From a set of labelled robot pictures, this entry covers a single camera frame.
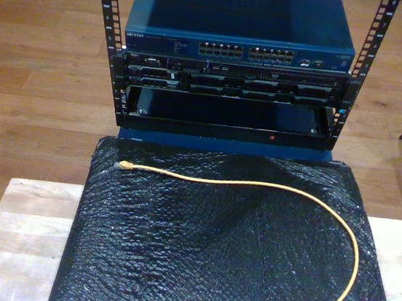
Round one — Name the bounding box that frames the yellow network cable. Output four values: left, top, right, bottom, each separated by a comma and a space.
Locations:
96, 159, 369, 301

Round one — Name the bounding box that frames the blue rack base board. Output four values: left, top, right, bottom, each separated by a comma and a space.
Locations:
117, 125, 335, 167

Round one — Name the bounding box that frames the black bubble wrap mat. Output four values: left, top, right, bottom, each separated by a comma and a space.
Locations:
46, 128, 402, 301

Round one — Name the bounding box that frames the blue network switch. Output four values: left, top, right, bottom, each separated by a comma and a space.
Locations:
122, 0, 363, 79

